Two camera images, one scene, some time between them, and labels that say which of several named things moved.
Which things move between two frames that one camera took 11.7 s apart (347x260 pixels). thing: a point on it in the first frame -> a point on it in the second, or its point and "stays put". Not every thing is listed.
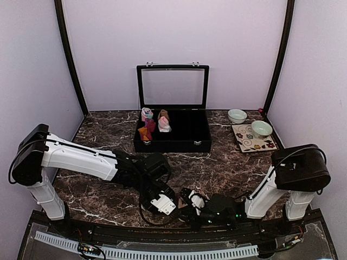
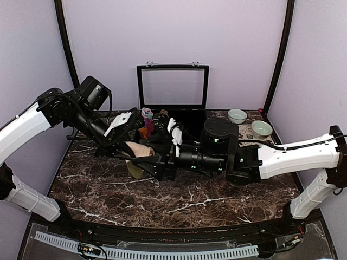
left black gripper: (170, 193) -> (111, 144)
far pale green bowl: (237, 116) stays put
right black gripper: (195, 225) -> (166, 161)
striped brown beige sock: (181, 203) -> (139, 150)
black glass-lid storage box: (182, 90) stays put
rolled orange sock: (143, 130) stays put
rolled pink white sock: (146, 113) stays put
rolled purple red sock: (150, 125) stays put
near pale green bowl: (261, 130) stays put
